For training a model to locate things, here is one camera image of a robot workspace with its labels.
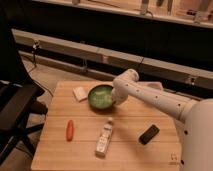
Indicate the black rectangular box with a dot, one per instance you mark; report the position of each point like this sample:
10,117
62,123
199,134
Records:
150,133

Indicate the black office chair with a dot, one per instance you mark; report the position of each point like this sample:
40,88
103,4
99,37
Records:
16,104

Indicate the white rectangular sponge block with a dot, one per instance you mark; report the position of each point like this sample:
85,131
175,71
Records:
80,93

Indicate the white squeeze bottle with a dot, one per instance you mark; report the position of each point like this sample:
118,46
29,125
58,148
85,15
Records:
104,138

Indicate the orange carrot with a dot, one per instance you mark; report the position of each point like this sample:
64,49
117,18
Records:
69,130

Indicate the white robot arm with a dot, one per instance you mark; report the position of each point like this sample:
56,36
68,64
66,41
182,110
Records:
197,117

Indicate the grey baseboard rail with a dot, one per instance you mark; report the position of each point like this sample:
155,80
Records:
180,73

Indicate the green ceramic bowl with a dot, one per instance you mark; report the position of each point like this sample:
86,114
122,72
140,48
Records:
100,97

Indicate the translucent plastic cup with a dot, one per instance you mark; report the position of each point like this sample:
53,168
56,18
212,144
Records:
155,85

